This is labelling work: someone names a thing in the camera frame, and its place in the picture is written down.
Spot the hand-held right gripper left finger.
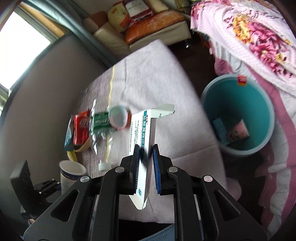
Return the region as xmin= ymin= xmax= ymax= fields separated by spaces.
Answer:
xmin=23 ymin=144 xmax=141 ymax=241

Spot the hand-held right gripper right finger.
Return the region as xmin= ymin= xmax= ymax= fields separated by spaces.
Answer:
xmin=152 ymin=144 xmax=266 ymax=241

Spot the white and blue medicine box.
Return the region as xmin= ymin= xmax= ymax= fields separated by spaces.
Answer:
xmin=127 ymin=104 xmax=175 ymax=210

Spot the round white plastic cup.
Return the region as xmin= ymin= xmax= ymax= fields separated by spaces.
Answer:
xmin=108 ymin=105 xmax=132 ymax=128

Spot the light blue snack packet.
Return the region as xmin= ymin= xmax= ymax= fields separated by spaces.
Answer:
xmin=64 ymin=115 xmax=77 ymax=150

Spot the teal plastic bin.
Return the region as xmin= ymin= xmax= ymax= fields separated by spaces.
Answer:
xmin=200 ymin=74 xmax=275 ymax=157

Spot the white paper cup blue print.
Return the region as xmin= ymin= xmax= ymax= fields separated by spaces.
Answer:
xmin=59 ymin=160 xmax=88 ymax=197

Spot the crumpled snack wrapper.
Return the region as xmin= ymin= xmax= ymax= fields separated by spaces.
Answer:
xmin=67 ymin=137 xmax=92 ymax=163

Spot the crushed clear bottle green label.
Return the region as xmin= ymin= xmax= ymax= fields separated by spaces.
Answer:
xmin=89 ymin=96 xmax=116 ymax=172

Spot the red soda can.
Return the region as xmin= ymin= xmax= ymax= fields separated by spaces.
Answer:
xmin=73 ymin=115 xmax=90 ymax=146

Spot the small blue packet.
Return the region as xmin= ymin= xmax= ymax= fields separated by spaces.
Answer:
xmin=212 ymin=118 xmax=228 ymax=145

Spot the lilac tablecloth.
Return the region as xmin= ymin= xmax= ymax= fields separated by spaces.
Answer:
xmin=0 ymin=39 xmax=242 ymax=223

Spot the beige sofa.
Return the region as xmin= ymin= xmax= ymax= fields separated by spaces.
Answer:
xmin=82 ymin=9 xmax=192 ymax=55

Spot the pink striped bed sheet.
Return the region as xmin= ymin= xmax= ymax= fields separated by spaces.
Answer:
xmin=214 ymin=57 xmax=296 ymax=232

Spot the orange seat cushion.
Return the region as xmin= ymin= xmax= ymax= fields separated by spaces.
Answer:
xmin=125 ymin=10 xmax=186 ymax=44

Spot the yellow and white bag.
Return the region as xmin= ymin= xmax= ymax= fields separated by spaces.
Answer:
xmin=107 ymin=5 xmax=132 ymax=33

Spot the window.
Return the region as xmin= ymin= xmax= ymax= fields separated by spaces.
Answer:
xmin=0 ymin=0 xmax=67 ymax=112

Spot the red and white bag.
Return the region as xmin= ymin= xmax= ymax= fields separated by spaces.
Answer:
xmin=122 ymin=0 xmax=154 ymax=22

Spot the floral bedsheet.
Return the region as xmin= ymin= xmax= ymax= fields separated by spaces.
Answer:
xmin=190 ymin=0 xmax=296 ymax=98

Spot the grey metal frame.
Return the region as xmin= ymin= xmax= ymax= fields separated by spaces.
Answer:
xmin=25 ymin=0 xmax=114 ymax=69

